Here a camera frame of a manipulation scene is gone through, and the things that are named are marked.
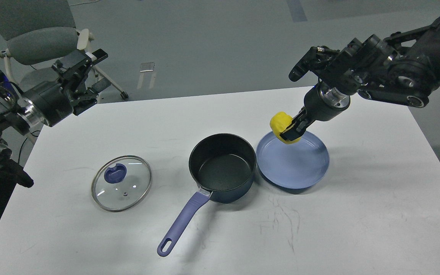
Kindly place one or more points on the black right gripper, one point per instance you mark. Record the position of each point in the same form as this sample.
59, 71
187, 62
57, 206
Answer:
321, 103

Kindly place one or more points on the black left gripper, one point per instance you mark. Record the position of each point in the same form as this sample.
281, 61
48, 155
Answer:
72, 70

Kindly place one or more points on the yellow potato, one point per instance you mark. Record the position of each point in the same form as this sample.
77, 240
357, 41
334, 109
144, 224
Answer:
278, 123

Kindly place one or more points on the glass pot lid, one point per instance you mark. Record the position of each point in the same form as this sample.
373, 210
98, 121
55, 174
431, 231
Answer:
121, 183

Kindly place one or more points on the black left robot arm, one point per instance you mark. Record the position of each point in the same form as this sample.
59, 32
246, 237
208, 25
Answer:
21, 116

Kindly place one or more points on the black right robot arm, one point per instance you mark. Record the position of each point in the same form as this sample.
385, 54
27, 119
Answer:
402, 69

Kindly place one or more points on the blue plate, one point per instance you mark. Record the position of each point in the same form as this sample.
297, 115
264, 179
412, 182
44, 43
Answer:
293, 166

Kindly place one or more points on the grey office chair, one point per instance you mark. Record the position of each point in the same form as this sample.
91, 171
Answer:
41, 30

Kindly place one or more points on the blue saucepan with handle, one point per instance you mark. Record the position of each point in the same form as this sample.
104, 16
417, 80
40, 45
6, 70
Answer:
223, 166

